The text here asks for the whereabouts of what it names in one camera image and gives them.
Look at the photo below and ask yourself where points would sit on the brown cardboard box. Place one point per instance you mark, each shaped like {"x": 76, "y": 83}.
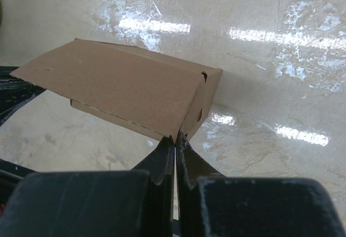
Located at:
{"x": 147, "y": 92}

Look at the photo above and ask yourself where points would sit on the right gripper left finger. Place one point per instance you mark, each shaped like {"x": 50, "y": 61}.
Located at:
{"x": 136, "y": 202}

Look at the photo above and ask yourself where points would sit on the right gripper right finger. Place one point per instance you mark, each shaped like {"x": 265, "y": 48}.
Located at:
{"x": 212, "y": 204}

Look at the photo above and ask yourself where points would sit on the black base frame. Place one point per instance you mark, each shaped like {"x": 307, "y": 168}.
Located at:
{"x": 15, "y": 93}

